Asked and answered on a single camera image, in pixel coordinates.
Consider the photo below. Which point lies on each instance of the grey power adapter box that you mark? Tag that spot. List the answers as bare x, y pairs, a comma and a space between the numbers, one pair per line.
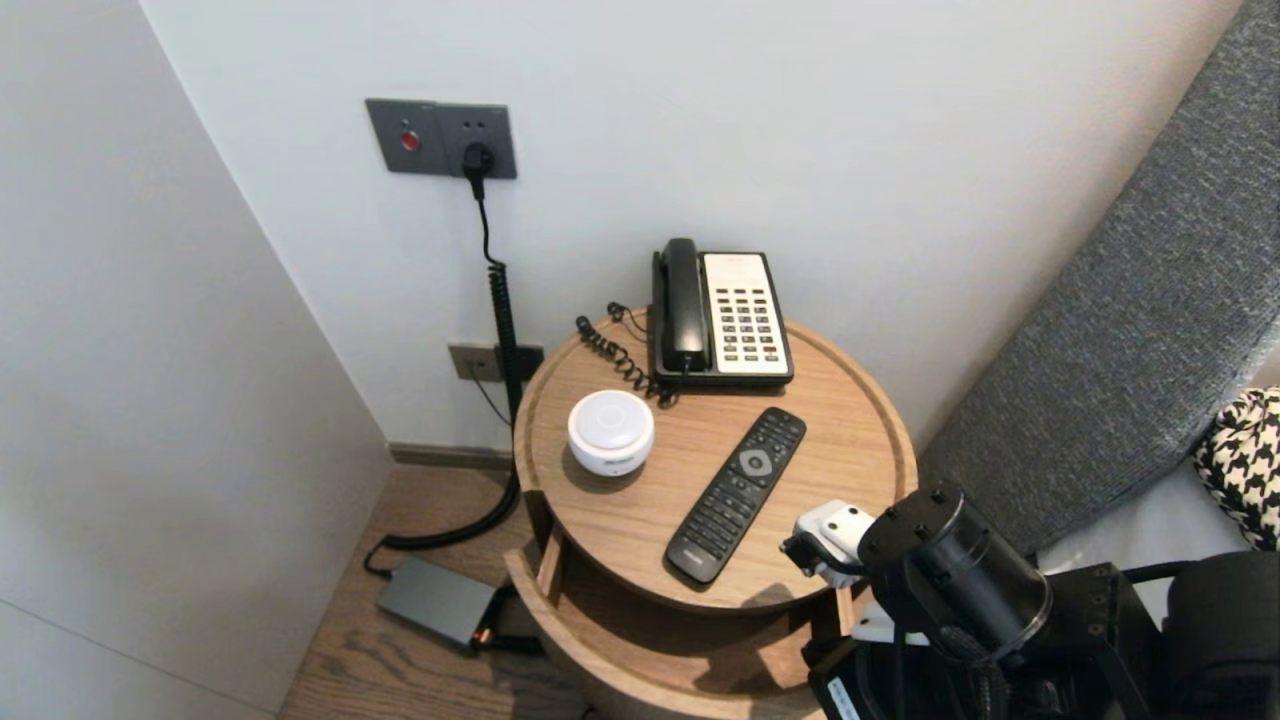
435, 600

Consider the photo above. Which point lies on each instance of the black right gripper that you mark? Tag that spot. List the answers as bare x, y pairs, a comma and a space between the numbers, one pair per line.
865, 690

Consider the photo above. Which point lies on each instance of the grey upholstered headboard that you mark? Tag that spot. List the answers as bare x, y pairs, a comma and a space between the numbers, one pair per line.
1100, 330

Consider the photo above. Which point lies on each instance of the black power plug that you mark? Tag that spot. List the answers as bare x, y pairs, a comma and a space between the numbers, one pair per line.
477, 160

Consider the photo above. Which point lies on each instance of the grey wall socket panel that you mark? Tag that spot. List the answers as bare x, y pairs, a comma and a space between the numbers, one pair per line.
400, 123

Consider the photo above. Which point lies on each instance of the white round smart speaker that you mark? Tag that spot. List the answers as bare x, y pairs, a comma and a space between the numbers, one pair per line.
610, 432

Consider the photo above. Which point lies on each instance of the black and cream telephone base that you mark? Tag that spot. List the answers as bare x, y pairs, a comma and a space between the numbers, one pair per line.
747, 320

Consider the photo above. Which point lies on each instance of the beige wall data socket plate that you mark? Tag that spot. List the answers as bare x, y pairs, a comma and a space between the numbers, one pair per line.
470, 362

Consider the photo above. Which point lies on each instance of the black TV remote control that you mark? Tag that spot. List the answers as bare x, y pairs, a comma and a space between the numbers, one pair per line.
737, 490

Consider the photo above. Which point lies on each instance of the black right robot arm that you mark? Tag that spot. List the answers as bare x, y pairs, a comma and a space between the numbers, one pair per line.
960, 580

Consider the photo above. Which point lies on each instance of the black white houndstooth pillow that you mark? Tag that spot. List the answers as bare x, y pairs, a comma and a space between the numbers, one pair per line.
1245, 470

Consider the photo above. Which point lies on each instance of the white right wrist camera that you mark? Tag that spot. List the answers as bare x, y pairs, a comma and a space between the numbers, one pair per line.
835, 525

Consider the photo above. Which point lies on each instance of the black telephone handset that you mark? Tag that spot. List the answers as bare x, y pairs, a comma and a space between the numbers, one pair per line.
683, 300

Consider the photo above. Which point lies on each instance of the thin black phone line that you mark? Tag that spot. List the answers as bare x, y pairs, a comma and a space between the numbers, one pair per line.
490, 402

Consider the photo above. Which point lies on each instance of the grey wooden baseboard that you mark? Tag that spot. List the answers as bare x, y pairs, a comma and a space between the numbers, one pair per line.
440, 458

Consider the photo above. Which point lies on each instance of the white bed sheet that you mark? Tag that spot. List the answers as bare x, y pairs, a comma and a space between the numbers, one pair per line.
1150, 530

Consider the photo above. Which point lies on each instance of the round wooden nightstand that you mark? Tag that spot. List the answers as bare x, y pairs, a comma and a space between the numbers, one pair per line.
820, 430

